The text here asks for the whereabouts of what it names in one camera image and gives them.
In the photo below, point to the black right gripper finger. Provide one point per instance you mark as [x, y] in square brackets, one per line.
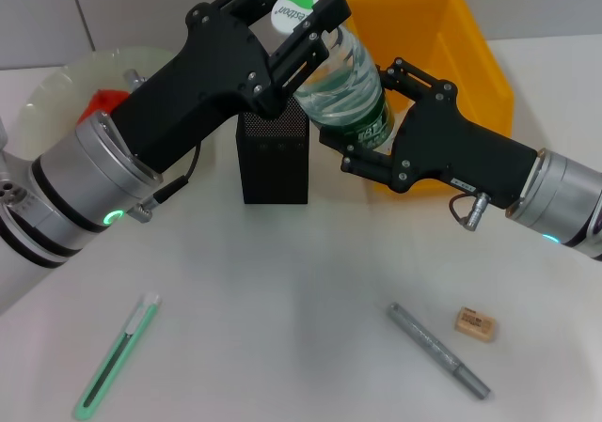
[414, 83]
[371, 163]

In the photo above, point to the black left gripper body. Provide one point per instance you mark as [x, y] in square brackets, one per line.
[202, 79]

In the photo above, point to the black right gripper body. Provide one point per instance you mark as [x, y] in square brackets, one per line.
[461, 149]

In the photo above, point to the clear bottle with green label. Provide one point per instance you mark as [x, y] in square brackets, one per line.
[348, 83]

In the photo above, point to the green utility knife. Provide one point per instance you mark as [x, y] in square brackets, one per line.
[117, 351]

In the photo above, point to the black mesh pen holder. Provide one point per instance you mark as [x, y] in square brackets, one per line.
[277, 173]

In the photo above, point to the pale green glass fruit plate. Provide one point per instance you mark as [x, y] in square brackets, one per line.
[56, 88]

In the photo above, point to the beige eraser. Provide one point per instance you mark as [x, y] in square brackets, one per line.
[476, 323]

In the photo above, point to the grey marker pen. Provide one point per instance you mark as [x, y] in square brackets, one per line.
[432, 347]

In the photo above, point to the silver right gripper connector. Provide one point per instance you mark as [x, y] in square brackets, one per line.
[476, 211]

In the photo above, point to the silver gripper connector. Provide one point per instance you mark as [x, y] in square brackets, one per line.
[134, 80]
[476, 211]

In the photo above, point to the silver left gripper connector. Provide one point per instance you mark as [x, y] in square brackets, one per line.
[134, 80]

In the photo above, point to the yellow plastic bin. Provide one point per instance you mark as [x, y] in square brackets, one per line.
[470, 41]

